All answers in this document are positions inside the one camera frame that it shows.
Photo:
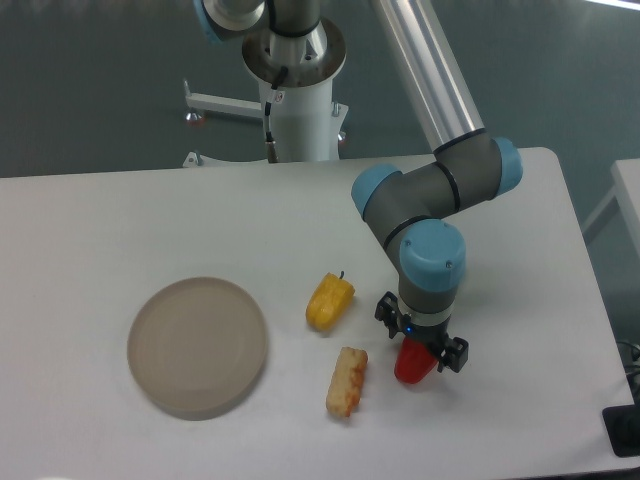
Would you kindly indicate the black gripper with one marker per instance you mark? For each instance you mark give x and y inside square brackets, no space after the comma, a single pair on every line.
[453,353]

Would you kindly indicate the red bell pepper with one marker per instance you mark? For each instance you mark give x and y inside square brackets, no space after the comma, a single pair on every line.
[413,362]

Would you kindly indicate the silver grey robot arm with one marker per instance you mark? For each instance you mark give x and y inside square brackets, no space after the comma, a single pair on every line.
[406,212]

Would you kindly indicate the yellow bell pepper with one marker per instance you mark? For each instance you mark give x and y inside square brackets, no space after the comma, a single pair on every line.
[329,301]

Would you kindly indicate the toasted bread piece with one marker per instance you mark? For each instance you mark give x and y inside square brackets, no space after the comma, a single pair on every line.
[345,389]

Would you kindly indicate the black box at table edge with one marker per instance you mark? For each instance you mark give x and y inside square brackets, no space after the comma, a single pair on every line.
[622,426]

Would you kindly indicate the beige round plate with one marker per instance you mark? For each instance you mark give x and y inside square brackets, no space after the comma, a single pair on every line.
[197,347]

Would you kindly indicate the white side table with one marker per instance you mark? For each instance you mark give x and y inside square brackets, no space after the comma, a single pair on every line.
[622,197]

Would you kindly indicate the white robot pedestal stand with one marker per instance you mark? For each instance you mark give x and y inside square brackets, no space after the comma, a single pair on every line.
[301,122]

